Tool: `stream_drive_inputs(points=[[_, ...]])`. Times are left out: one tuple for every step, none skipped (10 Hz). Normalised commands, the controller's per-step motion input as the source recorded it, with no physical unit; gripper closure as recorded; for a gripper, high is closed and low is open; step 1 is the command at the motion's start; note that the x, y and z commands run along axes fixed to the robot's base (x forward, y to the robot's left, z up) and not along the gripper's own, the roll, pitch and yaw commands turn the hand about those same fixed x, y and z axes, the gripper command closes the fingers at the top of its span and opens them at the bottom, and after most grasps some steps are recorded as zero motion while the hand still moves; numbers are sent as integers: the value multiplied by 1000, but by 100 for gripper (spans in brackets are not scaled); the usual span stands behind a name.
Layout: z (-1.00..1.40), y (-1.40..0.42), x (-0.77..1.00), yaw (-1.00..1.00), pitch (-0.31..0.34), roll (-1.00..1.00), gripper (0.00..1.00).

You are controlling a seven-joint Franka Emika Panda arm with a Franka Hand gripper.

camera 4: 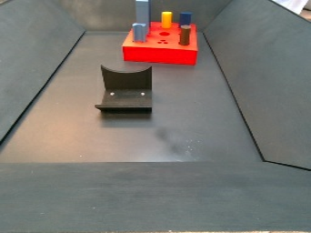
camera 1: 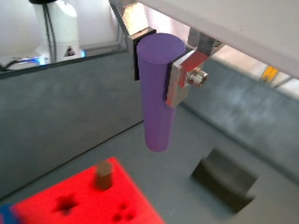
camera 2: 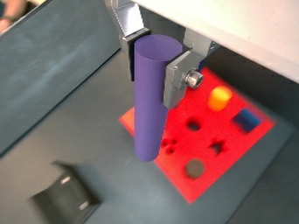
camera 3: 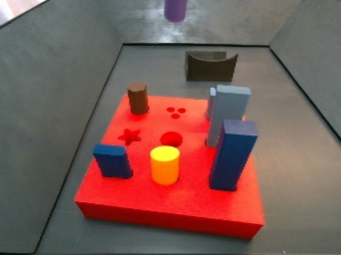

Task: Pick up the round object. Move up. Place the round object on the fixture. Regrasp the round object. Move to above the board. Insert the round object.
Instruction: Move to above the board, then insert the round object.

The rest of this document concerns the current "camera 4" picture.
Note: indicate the small light blue peg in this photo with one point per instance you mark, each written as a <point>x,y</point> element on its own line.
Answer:
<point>139,32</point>

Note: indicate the dark blue tall block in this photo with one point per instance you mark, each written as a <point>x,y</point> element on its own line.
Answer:
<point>186,18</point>

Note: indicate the yellow orange cylinder peg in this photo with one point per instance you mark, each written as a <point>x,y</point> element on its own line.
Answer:
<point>166,19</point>

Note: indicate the light blue tall block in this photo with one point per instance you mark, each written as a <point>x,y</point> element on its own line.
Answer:
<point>143,11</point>

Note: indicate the red foam shape board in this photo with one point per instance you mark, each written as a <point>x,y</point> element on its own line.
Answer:
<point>162,48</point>

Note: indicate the black curved cradle stand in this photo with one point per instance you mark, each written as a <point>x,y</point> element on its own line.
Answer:
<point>127,90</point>

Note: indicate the brown hexagonal peg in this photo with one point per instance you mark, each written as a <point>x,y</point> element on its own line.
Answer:
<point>184,35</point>

